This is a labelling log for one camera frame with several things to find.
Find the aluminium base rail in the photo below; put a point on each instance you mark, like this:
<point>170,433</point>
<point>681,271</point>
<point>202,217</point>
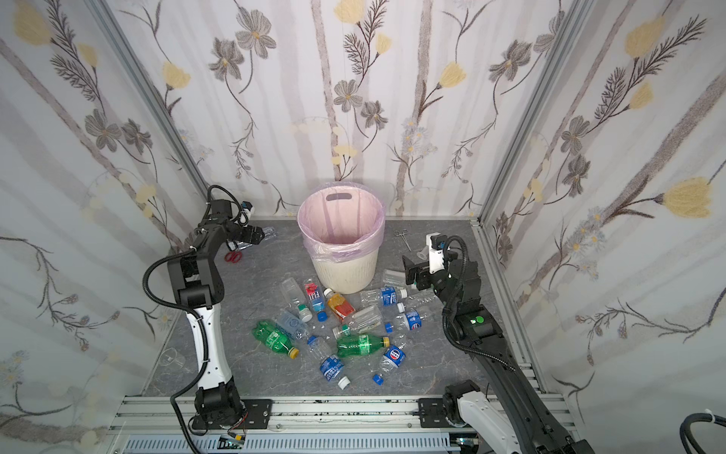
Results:
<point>344,424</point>

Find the clear bottle light blue label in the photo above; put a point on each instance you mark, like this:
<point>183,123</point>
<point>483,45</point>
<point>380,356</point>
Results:
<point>294,327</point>

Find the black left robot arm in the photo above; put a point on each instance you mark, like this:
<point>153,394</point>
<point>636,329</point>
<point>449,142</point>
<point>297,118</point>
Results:
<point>189,281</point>

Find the clear crushed bottle white cap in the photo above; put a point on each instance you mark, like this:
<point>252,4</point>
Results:
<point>421,298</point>

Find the clear bottle blue label front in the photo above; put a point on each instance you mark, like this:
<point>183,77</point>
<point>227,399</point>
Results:
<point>330,365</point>

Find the steel surgical forceps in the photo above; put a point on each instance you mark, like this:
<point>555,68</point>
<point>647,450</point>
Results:
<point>402,235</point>

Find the clear square bottle centre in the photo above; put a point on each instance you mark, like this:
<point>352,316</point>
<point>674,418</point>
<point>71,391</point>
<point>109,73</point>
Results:
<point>359,322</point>

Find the clear bottle purple label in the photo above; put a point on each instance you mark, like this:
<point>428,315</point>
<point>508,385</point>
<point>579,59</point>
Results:
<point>259,236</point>

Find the clear bottle blue round logo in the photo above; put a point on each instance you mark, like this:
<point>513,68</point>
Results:
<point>392,359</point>

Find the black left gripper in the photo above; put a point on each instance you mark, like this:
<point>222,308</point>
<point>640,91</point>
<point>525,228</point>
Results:
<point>250,233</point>

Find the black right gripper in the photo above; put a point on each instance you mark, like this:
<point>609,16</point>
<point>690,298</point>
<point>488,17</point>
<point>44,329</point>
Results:
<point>414,272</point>

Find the clear square bottle green band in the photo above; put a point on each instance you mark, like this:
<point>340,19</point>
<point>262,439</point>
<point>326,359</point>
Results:
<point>296,299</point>

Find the clear glass cup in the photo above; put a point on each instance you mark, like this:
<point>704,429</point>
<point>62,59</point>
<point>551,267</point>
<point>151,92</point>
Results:
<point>171,359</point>

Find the green bottle yellow cap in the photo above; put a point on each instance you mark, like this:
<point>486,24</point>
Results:
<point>361,345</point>
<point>275,339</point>

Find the pink plastic bin liner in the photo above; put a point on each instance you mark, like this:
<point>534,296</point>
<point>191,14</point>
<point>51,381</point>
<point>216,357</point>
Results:
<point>341,222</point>

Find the orange drink bottle red label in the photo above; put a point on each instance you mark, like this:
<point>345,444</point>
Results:
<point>338,304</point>

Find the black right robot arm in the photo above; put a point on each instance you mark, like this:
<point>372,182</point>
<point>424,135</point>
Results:
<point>523,424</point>

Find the white ribbed waste bin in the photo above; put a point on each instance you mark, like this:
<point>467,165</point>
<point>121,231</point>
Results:
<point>347,277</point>

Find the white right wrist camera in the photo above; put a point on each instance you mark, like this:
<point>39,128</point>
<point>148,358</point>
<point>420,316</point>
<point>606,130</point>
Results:
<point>435,252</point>

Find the red handled scissors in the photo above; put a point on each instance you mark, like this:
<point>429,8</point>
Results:
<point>234,254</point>

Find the clear bottle green label right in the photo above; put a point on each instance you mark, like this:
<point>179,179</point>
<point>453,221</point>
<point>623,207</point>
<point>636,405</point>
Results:
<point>394,279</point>

